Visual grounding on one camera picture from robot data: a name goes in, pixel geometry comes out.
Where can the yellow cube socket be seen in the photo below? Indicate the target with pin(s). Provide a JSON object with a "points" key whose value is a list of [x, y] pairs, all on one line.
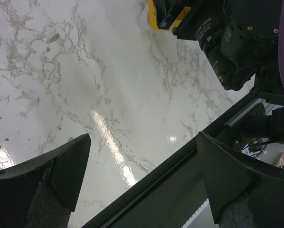
{"points": [[167, 14]]}

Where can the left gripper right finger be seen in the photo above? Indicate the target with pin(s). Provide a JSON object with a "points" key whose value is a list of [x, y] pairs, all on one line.
{"points": [[243, 192]]}

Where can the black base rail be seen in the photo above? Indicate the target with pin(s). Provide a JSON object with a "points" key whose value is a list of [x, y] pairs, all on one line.
{"points": [[167, 197]]}

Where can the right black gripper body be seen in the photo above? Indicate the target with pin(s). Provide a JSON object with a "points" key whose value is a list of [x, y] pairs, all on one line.
{"points": [[190, 19]]}

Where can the smartphone with case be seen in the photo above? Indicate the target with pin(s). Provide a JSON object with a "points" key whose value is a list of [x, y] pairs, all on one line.
{"points": [[280, 161]]}

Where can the white cable duct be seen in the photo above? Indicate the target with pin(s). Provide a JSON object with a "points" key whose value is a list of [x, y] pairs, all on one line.
{"points": [[197, 212]]}

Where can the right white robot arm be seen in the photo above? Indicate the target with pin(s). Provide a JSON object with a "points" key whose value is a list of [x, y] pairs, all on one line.
{"points": [[240, 41]]}

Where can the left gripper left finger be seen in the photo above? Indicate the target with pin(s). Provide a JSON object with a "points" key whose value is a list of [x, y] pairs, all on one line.
{"points": [[42, 192]]}

